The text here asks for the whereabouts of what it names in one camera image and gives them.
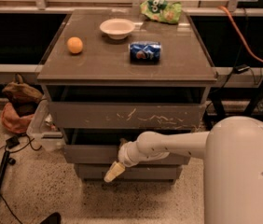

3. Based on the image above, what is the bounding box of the black table frame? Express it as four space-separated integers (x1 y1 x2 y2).
203 79 263 130

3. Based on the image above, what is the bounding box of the clear plastic bin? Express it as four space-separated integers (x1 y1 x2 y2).
27 99 65 151

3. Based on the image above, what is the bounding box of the grey drawer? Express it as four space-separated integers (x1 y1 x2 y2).
62 128 192 166
74 164 182 182
48 102 206 130

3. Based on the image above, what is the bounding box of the grey top drawer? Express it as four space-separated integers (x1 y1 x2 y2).
48 102 206 130

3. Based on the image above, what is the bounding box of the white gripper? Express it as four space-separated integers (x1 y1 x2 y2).
104 138 153 183

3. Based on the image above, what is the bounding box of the white bowl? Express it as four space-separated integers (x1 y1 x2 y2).
100 19 135 40

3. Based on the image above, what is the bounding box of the blue pepsi can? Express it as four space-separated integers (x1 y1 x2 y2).
129 41 161 63

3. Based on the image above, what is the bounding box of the green chip bag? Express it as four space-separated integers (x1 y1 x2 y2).
140 0 182 24

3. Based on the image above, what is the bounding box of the black power brick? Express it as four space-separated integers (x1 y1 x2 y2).
233 64 250 74

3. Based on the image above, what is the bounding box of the orange cloth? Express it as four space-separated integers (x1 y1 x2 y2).
1 103 34 133

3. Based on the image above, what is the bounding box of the grey bottom drawer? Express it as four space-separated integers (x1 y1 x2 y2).
74 164 182 182

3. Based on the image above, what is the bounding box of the grey drawer cabinet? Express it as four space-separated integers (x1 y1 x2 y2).
35 8 217 185

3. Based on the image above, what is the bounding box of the orange fruit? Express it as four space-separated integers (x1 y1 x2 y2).
67 37 83 54

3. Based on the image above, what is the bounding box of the black power adapter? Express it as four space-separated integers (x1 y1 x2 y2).
6 136 20 149

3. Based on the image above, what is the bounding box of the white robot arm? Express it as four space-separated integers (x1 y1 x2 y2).
104 117 263 224

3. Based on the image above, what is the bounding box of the orange cable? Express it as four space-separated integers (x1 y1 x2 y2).
217 5 263 69

